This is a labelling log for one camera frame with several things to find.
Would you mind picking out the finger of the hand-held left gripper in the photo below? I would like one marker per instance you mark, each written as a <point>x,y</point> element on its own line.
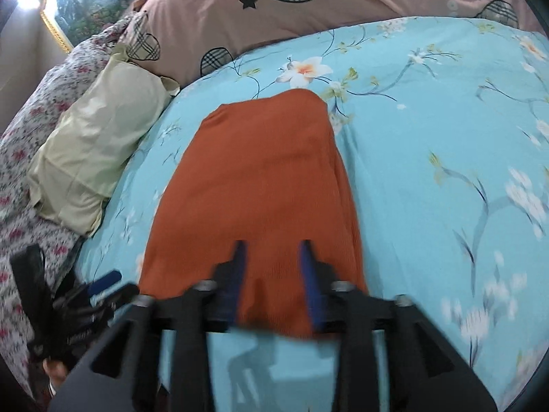
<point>105,282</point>
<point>120,295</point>

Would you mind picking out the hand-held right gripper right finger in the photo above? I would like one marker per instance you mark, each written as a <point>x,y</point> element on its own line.
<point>311,292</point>

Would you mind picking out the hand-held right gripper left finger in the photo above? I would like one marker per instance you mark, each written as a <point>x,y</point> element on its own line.
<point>229,296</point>

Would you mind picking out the orange knit short-sleeved sweater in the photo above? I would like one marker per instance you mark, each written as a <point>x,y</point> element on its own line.
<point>257,189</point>

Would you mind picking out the person's left hand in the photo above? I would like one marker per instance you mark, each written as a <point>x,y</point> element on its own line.
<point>55,371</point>

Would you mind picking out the white quilt with pink flowers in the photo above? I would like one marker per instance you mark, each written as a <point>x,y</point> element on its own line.
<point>25,171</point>

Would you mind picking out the cream pillow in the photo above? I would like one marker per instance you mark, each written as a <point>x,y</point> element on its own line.
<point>98,137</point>

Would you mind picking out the light blue floral bed sheet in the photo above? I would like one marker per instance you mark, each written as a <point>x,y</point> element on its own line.
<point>429,158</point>

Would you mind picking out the gold-framed landscape painting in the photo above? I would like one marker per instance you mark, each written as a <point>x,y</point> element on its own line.
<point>90,0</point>

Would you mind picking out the pink quilt with plaid hearts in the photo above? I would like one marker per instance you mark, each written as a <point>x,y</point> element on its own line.
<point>343,0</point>

